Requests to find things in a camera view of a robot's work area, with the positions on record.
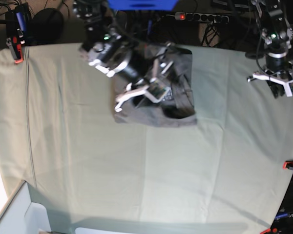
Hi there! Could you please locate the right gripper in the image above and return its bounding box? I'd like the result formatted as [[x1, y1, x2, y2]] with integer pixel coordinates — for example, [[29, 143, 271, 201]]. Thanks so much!
[[79, 35, 153, 84]]

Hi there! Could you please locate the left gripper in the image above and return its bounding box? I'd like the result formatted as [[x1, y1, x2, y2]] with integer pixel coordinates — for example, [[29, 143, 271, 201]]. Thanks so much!
[[245, 30, 293, 99]]

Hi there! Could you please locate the grey t-shirt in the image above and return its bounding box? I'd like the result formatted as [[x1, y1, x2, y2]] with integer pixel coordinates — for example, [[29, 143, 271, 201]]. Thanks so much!
[[113, 46, 197, 127]]

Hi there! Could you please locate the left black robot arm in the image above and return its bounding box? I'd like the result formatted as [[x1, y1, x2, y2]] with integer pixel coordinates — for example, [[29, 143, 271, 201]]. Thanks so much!
[[247, 0, 293, 98]]

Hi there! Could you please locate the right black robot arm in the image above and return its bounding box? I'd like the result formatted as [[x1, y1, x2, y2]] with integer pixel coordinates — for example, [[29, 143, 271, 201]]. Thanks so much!
[[73, 0, 152, 85]]

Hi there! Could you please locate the black round base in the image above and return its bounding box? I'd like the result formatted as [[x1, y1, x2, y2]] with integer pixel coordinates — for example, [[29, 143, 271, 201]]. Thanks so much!
[[30, 8, 64, 44]]

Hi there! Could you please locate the black power strip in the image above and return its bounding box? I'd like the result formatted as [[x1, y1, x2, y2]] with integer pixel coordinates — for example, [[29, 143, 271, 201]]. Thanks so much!
[[173, 12, 230, 24]]

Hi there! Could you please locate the red black clamp far left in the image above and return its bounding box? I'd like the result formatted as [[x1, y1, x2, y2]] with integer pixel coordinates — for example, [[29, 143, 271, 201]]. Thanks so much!
[[6, 28, 25, 64]]

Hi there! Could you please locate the red clamp bottom right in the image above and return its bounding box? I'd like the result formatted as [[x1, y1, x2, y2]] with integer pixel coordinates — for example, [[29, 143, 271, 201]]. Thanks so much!
[[260, 228, 278, 234]]

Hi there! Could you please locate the white storage bin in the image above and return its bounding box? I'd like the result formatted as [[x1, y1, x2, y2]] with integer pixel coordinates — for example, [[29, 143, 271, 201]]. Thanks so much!
[[0, 180, 52, 234]]

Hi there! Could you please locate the blue plastic mount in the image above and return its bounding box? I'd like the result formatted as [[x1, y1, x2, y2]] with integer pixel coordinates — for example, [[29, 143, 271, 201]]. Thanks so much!
[[108, 0, 178, 11]]

